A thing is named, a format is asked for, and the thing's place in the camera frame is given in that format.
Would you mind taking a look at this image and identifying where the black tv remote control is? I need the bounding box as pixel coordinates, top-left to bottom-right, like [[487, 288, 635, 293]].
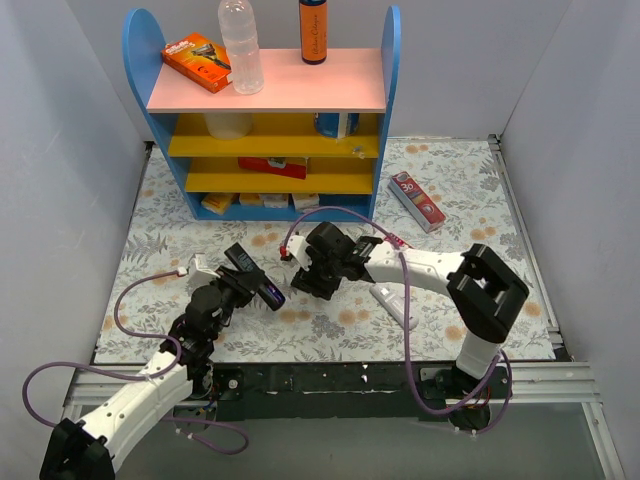
[[224, 243, 285, 311]]

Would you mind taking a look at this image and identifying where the white and red remote control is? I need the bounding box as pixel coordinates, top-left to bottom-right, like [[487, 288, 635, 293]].
[[369, 284, 405, 328]]

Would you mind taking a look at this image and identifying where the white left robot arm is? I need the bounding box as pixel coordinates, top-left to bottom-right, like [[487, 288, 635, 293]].
[[39, 266, 269, 479]]

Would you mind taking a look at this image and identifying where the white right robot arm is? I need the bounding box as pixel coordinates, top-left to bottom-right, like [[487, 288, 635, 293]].
[[281, 222, 529, 398]]

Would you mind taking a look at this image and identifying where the white orange soap box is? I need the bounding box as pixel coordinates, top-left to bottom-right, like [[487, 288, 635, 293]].
[[259, 194, 289, 209]]

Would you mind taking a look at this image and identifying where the yellow orange box on shelf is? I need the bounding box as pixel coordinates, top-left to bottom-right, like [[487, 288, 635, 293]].
[[201, 193, 238, 215]]

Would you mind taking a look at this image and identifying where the red box on shelf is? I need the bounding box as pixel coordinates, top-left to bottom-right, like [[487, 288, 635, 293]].
[[237, 157, 308, 180]]

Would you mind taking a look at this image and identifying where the red toothpaste box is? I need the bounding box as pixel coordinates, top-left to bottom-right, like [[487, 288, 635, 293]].
[[389, 171, 446, 233]]

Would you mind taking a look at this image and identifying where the blue and yellow shelf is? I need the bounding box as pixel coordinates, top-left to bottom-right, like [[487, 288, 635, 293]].
[[122, 5, 402, 222]]

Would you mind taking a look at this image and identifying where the blue white box on shelf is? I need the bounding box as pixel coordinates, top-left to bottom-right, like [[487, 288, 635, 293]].
[[314, 112, 360, 139]]

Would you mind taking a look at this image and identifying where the white cup on shelf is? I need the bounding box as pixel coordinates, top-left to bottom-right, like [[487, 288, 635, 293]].
[[203, 113, 253, 140]]

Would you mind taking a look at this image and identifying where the orange razor box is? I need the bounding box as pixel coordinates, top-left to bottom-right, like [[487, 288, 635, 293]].
[[161, 32, 232, 93]]

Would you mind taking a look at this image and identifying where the clear plastic bottle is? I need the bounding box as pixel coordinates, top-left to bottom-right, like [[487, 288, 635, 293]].
[[218, 0, 264, 95]]

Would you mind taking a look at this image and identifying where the orange cologne bottle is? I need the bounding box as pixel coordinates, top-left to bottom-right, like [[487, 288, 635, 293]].
[[299, 0, 328, 65]]

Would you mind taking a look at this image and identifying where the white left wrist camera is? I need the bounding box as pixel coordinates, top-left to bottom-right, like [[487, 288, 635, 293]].
[[177, 253, 219, 284]]

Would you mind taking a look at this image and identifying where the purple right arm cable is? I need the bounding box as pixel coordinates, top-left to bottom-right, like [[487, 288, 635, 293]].
[[284, 206, 514, 432]]

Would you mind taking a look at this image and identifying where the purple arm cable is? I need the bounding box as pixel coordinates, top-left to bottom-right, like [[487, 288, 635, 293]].
[[22, 269, 250, 455], [284, 206, 514, 432]]

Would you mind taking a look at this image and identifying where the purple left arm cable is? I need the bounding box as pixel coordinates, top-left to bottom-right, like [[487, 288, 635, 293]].
[[22, 269, 250, 455]]

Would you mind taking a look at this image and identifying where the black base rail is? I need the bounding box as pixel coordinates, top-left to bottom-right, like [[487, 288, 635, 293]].
[[199, 359, 496, 421]]

